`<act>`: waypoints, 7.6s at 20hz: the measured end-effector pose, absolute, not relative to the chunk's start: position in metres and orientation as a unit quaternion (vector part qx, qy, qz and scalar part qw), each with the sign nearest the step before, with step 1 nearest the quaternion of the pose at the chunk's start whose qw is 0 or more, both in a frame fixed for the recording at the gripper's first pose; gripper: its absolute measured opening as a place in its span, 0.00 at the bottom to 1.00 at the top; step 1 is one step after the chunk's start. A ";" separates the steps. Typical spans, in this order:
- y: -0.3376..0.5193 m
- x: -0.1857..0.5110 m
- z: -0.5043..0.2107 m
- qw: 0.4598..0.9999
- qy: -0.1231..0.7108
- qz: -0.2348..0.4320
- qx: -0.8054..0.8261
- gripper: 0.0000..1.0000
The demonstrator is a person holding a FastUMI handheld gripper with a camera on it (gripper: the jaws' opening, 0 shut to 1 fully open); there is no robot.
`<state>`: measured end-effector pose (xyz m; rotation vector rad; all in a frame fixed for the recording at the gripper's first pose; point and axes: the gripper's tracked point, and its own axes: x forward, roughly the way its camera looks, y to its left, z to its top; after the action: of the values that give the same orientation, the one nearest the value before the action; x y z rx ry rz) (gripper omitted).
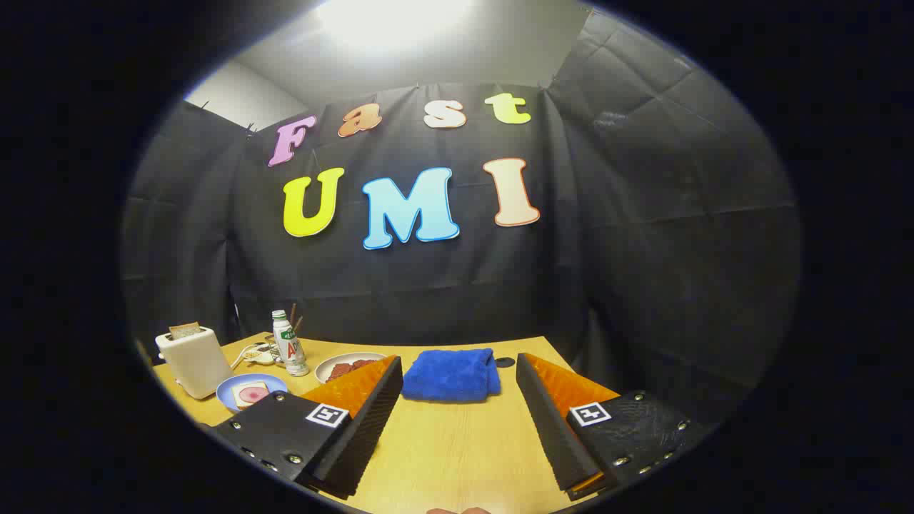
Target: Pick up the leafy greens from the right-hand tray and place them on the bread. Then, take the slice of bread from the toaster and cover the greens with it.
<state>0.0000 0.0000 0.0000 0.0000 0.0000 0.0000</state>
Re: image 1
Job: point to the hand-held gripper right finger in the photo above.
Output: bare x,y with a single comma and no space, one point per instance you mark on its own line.
553,428

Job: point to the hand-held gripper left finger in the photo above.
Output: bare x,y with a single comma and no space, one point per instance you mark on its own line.
364,435

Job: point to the toasted bread slice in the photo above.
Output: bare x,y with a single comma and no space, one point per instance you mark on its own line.
184,330

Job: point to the brown meat piece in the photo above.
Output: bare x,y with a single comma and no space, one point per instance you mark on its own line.
363,364
339,371

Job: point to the beige round plate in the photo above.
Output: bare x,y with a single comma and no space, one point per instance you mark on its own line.
327,363

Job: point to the blue folded towel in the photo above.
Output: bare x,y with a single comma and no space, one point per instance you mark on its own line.
450,375

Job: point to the white drink bottle green cap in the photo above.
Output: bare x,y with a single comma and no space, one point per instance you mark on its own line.
289,350

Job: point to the large pink ham slice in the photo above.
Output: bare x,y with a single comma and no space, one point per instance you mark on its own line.
255,394

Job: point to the white divided seed dish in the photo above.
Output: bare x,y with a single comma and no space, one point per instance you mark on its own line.
265,353

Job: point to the white bread slice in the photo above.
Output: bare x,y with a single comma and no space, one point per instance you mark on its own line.
238,402

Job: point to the blue round plate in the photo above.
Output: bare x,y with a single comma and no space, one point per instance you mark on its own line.
227,392

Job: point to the white toaster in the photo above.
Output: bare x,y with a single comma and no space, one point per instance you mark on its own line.
200,364

